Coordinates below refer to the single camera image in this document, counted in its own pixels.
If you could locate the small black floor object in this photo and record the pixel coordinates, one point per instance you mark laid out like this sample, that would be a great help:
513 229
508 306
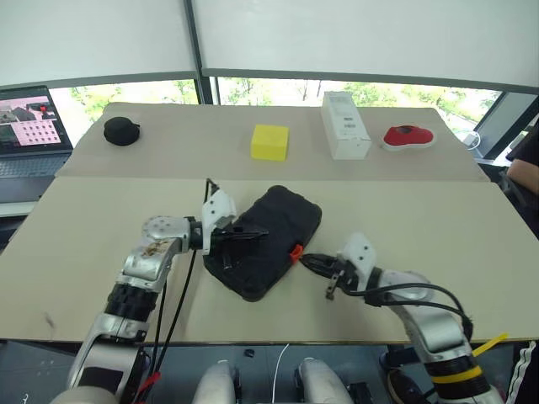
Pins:
250 352

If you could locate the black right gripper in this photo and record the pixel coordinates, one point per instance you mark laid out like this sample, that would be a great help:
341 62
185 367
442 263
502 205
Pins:
345 275

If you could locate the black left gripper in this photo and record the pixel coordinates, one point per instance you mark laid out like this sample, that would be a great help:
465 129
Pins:
222 242

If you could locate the white side desk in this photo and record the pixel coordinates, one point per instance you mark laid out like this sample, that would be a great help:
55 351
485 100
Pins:
17 209

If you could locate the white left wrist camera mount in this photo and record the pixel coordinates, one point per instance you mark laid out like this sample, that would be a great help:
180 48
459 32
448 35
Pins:
217 206

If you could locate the open grey laptop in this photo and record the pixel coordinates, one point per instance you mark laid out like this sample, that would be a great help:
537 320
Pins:
29 122

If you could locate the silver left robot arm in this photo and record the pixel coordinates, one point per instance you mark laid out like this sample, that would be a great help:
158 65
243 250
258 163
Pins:
156 248

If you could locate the yellow box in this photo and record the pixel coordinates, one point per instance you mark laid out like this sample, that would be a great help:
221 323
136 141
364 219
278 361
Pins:
269 143

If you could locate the person in black shirt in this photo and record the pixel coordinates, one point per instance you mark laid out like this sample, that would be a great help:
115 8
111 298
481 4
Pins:
528 147

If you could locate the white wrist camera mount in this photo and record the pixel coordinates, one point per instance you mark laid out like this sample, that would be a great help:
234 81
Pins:
358 252
217 206

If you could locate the white power adapter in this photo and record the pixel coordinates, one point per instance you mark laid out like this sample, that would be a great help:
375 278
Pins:
471 138

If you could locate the black round object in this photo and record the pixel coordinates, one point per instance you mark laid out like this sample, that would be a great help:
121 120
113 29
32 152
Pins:
122 131

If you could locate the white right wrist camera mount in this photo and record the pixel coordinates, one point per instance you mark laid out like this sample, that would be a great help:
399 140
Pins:
358 252

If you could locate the grey rounded shell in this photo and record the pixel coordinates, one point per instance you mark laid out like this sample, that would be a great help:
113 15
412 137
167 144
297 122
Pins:
320 381
215 383

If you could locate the grey window post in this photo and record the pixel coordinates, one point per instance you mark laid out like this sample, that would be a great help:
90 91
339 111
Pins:
201 71

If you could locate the tall white carton box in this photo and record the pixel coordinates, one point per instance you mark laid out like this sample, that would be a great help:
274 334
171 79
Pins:
347 126

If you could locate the black white-striped trouser leg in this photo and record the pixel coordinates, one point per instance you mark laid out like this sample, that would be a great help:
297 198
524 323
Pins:
526 374

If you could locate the white roller blind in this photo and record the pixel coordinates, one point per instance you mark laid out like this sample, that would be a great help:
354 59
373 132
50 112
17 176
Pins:
92 38
362 38

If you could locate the red white oval object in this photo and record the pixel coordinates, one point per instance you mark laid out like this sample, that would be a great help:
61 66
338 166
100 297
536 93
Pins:
408 136

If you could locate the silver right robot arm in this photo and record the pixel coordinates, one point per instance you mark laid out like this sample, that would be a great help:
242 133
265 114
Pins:
433 324

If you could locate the yellow tape tag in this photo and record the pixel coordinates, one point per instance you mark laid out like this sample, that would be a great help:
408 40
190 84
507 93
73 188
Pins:
488 345

